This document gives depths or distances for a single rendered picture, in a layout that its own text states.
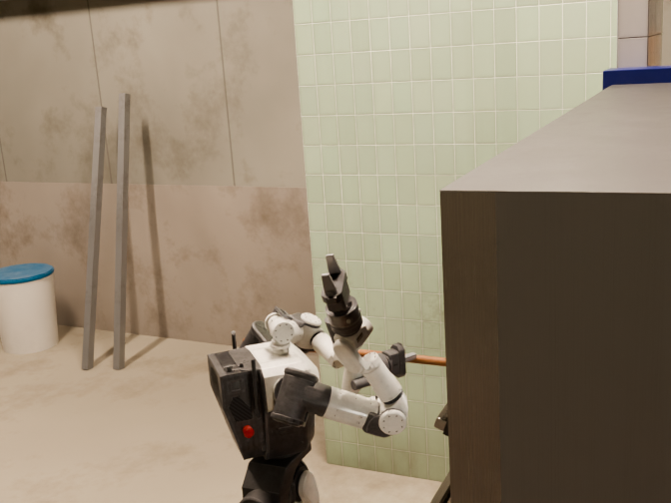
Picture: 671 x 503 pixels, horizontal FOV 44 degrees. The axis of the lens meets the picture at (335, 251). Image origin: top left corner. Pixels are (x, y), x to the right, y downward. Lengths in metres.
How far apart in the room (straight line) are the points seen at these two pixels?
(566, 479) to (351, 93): 3.16
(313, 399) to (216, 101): 4.26
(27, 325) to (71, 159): 1.42
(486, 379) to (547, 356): 0.09
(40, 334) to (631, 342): 6.43
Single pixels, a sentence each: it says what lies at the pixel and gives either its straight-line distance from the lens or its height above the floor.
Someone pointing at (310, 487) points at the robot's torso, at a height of 0.96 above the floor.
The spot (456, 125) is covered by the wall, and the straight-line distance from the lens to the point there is 4.00.
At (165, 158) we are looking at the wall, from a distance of 6.70.
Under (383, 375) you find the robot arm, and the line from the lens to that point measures 2.32.
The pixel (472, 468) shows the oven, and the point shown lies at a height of 1.70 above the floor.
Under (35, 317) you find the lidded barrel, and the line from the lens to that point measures 7.20.
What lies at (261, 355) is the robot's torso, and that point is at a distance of 2.54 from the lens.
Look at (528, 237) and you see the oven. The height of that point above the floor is 2.04.
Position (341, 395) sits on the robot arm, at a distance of 2.35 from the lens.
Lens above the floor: 2.30
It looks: 14 degrees down
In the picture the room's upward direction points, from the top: 4 degrees counter-clockwise
